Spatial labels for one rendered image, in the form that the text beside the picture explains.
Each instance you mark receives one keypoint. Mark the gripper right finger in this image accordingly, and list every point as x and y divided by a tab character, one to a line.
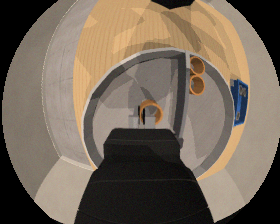
148	119

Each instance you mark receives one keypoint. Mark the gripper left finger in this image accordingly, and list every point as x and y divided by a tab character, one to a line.
134	120

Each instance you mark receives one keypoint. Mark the blue rectangular crate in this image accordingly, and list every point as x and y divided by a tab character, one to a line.
240	102

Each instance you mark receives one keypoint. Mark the bronze bushing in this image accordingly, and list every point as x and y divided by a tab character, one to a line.
199	85
159	113
198	64

